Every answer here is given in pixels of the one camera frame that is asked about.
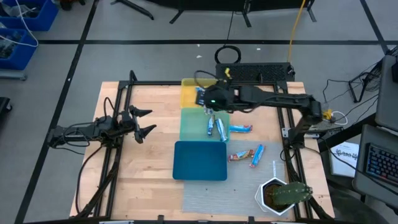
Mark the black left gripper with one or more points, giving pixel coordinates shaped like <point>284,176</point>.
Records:
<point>137,124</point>

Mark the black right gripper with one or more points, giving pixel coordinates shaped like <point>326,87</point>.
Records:
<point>219,93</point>

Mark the bright blue granola bar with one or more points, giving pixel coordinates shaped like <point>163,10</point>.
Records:
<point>211,125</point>
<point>257,155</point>
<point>221,129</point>
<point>240,128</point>

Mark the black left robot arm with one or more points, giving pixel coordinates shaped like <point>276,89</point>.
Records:
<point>81,132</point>

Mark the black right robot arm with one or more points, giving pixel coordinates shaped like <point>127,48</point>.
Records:
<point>280,99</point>

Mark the red brown granola bar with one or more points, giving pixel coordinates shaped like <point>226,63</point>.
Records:
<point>241,155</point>

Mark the yellow translucent plastic bin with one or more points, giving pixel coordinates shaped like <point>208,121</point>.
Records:
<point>188,93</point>

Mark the green translucent plastic bin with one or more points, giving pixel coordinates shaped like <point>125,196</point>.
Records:
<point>192,124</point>

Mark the black perforated metal box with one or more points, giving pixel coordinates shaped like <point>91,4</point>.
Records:
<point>258,72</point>

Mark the blue plastic bin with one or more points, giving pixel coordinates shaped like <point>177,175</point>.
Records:
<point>199,160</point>

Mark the black partition panel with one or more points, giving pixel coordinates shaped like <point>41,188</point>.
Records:
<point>217,4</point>

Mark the thin white strip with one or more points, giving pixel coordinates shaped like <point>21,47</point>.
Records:
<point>274,169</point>

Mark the grey mesh mat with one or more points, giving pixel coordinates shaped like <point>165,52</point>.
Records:
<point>217,196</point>

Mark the black floor stand leg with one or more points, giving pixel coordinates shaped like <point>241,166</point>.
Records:
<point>136,10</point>

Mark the white hexagonal plant pot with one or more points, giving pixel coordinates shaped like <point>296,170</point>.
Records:
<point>259,199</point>

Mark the green cactus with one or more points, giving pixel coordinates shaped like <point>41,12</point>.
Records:
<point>290,193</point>

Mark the blue storage crate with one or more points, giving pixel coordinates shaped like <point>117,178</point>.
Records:
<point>25,56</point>
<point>46,15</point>

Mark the white printed paper sheet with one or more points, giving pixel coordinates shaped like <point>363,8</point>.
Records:
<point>342,165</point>

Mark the grey keyboard desk tray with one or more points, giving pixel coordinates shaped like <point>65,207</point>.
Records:
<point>360,174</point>

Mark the grey desk panel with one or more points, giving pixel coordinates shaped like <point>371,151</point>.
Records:
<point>387,102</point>

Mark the black computer keyboard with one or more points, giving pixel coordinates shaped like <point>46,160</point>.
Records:
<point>382,165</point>

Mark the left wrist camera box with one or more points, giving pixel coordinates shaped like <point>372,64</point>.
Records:
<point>126,120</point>

